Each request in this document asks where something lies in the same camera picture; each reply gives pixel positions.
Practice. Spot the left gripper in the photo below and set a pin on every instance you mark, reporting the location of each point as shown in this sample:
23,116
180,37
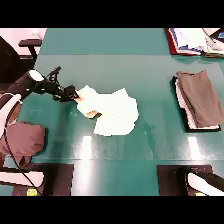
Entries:
67,93

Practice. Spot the cream shirt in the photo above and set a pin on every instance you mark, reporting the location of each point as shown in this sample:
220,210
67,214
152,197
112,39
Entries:
115,111

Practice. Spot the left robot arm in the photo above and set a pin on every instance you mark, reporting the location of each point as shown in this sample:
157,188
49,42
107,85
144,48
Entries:
20,87

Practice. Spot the brown garment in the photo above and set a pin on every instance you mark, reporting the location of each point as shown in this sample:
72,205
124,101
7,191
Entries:
23,138

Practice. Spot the black chair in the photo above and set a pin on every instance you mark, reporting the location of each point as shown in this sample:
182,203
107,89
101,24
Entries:
8,61

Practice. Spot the red garment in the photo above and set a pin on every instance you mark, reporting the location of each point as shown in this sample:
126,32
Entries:
170,41

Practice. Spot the black folded garment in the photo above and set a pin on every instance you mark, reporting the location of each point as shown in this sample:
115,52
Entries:
181,115

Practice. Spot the white folded garment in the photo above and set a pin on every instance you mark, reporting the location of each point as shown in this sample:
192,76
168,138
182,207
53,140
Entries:
186,108

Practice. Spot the grey-brown folded garment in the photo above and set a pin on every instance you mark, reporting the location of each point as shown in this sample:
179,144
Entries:
201,96

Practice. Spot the heap of clothes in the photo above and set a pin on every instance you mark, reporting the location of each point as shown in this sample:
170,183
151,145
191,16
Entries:
196,38

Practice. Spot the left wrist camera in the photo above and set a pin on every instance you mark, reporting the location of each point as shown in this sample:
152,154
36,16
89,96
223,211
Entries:
52,75

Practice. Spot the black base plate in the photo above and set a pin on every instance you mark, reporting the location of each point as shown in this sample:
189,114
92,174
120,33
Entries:
58,180
166,180

